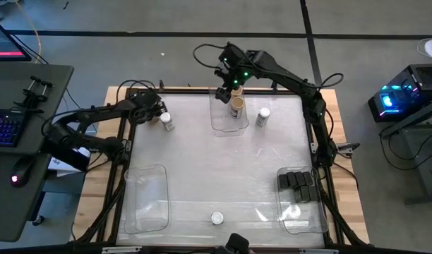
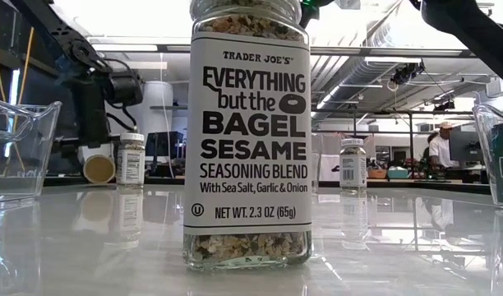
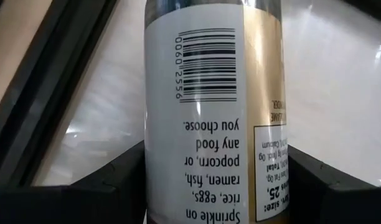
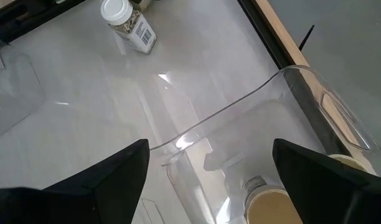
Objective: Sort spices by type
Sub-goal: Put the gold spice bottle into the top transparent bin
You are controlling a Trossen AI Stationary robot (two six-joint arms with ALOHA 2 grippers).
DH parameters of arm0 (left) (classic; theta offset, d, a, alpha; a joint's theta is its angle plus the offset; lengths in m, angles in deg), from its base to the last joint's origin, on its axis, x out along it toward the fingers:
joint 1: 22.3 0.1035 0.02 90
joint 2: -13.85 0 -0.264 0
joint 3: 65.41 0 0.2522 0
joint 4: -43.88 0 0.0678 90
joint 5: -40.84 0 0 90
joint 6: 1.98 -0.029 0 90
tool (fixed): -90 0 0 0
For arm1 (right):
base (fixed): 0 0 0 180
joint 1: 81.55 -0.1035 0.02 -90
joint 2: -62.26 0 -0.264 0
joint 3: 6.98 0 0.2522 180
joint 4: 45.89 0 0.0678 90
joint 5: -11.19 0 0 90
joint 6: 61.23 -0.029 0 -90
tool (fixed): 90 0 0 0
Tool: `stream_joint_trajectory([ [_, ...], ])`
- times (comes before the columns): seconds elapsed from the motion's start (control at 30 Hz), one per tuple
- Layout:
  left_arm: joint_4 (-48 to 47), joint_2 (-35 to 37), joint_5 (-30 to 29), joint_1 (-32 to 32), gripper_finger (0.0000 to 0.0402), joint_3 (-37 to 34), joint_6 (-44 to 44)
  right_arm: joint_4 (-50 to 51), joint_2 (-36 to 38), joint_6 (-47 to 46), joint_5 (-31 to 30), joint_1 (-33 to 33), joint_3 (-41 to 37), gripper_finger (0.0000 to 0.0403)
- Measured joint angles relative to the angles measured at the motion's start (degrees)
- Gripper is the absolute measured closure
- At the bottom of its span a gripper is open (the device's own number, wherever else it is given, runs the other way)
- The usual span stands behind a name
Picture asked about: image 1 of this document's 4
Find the black metal stand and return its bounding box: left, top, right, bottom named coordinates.
left=378, top=97, right=432, bottom=205

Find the black aluminium table frame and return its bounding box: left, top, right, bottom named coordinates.
left=73, top=86, right=368, bottom=248

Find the clear plastic bin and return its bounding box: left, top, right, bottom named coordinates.
left=208, top=85, right=251, bottom=138
left=276, top=166, right=329, bottom=236
left=123, top=164, right=171, bottom=236

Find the silver edge bracket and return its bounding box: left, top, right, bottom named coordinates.
left=299, top=248, right=340, bottom=254
left=101, top=246, right=143, bottom=254

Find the white pedestal stand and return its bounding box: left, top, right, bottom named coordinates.
left=416, top=37, right=432, bottom=63

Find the black computer mouse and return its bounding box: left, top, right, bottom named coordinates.
left=10, top=157, right=35, bottom=188

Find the computer monitor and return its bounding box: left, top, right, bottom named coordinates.
left=0, top=16, right=32, bottom=63

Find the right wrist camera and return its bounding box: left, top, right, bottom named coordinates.
left=218, top=42, right=244, bottom=67

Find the grey desk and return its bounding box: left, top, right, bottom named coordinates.
left=0, top=63, right=75, bottom=243

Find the black clamp stand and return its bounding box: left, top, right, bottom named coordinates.
left=13, top=75, right=54, bottom=110

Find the white printed carton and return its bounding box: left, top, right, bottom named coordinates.
left=55, top=147, right=92, bottom=177

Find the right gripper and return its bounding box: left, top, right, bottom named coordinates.
left=215, top=65, right=254, bottom=104

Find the yellow cable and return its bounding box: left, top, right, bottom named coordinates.
left=14, top=0, right=42, bottom=64

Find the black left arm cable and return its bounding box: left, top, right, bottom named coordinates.
left=115, top=79, right=157, bottom=103

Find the grey clamp bracket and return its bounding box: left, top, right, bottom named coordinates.
left=337, top=142, right=361, bottom=155

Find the black keyboard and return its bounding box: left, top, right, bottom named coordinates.
left=0, top=108, right=26, bottom=147

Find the computer tower with coloured lights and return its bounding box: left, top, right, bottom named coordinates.
left=367, top=63, right=432, bottom=123

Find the white-lid glass spice jar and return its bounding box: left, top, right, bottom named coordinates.
left=210, top=210, right=224, bottom=226
left=255, top=107, right=271, bottom=128
left=159, top=111, right=176, bottom=133

